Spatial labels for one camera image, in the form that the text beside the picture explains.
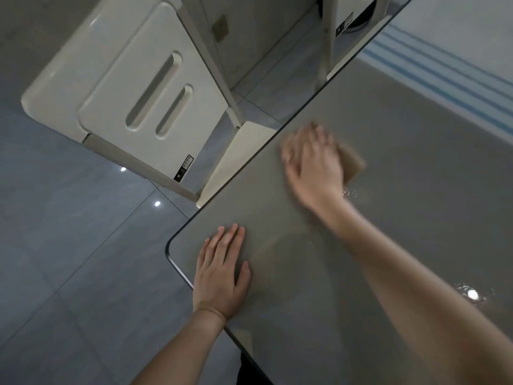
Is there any person's right hand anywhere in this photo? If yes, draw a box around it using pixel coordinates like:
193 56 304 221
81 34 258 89
280 122 346 214

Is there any person's left hand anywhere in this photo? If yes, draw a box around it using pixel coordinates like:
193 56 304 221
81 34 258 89
192 224 252 321

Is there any brown cleaning cloth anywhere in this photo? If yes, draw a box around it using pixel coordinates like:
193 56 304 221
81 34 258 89
336 142 367 185

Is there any person's right forearm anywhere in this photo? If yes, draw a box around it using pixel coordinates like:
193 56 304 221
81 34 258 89
320 193 513 385

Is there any person's left forearm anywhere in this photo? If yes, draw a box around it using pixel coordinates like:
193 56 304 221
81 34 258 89
131 309 227 385

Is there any person's dark clothing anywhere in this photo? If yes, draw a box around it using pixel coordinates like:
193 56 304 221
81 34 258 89
236 352 274 385

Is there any white blue striped cloth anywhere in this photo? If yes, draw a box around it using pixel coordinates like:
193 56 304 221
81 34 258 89
356 23 513 137

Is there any white slotted-back chair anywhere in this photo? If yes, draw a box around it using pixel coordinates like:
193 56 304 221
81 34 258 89
21 0 283 209

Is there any brown wall socket plate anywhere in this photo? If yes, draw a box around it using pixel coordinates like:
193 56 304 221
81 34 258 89
212 15 229 41

